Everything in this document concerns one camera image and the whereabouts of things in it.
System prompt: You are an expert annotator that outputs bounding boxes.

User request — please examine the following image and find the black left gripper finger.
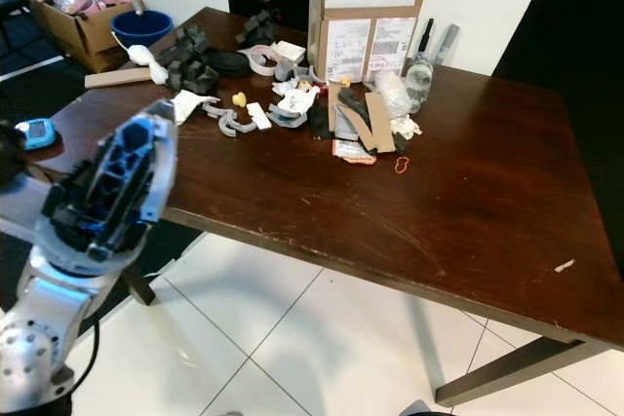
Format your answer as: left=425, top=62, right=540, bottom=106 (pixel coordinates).
left=144, top=101, right=179, bottom=233
left=93, top=102, right=166, bottom=207

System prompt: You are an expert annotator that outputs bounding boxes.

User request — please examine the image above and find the crumpled white paper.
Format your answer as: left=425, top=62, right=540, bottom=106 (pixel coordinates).
left=173, top=91, right=221, bottom=128

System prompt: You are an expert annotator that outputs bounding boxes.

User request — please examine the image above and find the grey curved plastic part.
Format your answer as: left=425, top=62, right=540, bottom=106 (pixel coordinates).
left=205, top=104, right=255, bottom=138

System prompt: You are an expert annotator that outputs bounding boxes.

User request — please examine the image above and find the flat wooden strip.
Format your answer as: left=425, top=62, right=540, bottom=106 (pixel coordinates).
left=85, top=67, right=157, bottom=90

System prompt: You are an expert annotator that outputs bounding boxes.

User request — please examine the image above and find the flat white plastic piece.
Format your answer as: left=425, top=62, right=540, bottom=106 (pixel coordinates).
left=247, top=102, right=273, bottom=132

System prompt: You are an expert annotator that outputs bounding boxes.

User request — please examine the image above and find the small blue device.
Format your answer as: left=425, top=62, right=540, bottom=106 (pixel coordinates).
left=15, top=119, right=56, bottom=152

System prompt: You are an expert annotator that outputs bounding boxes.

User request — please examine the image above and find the black round disc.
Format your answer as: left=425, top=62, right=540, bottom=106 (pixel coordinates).
left=214, top=49, right=253, bottom=79

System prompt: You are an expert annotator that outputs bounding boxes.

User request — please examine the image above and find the open brown cardboard box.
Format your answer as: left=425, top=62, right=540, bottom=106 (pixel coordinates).
left=21, top=0, right=134, bottom=75

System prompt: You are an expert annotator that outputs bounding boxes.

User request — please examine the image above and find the blue plastic bucket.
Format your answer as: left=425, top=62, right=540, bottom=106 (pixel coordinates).
left=110, top=9, right=176, bottom=52

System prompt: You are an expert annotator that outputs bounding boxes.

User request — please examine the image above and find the white tape roll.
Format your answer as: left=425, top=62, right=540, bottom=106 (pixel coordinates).
left=249, top=44, right=290, bottom=77

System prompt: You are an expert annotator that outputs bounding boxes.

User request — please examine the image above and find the printed white wrapper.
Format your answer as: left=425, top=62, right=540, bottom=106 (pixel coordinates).
left=273, top=78, right=322, bottom=116

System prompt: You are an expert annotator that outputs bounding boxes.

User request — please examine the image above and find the small black foam block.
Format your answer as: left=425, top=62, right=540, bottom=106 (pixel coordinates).
left=237, top=10, right=285, bottom=49

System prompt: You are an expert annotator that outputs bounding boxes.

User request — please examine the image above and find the black cloth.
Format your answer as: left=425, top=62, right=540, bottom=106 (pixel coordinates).
left=308, top=88, right=399, bottom=149

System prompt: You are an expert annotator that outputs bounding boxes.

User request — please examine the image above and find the small white box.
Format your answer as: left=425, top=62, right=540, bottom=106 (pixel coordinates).
left=273, top=41, right=307, bottom=65

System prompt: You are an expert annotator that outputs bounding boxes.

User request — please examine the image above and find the red and white packet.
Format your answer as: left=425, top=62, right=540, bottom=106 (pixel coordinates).
left=333, top=139, right=380, bottom=167

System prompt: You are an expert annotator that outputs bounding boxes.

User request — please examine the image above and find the brown cardboard cutout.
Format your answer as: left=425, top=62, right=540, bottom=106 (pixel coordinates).
left=327, top=83, right=399, bottom=157

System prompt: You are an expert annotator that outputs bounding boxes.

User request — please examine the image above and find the labelled cardboard carton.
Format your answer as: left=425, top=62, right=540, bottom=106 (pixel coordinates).
left=307, top=0, right=427, bottom=85

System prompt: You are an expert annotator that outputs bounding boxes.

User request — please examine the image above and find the clear plastic bag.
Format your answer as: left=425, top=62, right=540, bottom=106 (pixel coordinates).
left=375, top=70, right=426, bottom=121

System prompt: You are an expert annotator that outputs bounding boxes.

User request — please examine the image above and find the white tissue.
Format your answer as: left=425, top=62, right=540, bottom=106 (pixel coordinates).
left=390, top=116, right=423, bottom=140

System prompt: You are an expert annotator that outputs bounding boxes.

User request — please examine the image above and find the clear glass bottle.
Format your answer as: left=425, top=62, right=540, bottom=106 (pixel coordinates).
left=405, top=51, right=441, bottom=106

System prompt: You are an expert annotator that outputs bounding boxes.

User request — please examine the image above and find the black marker pen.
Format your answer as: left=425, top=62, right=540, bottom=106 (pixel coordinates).
left=416, top=17, right=436, bottom=57

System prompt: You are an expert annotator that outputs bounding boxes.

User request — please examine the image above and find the dark brown wooden table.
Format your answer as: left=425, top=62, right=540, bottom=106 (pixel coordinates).
left=49, top=5, right=624, bottom=407

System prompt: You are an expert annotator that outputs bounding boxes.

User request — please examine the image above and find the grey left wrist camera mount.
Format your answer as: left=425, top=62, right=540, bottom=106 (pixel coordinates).
left=0, top=124, right=61, bottom=244

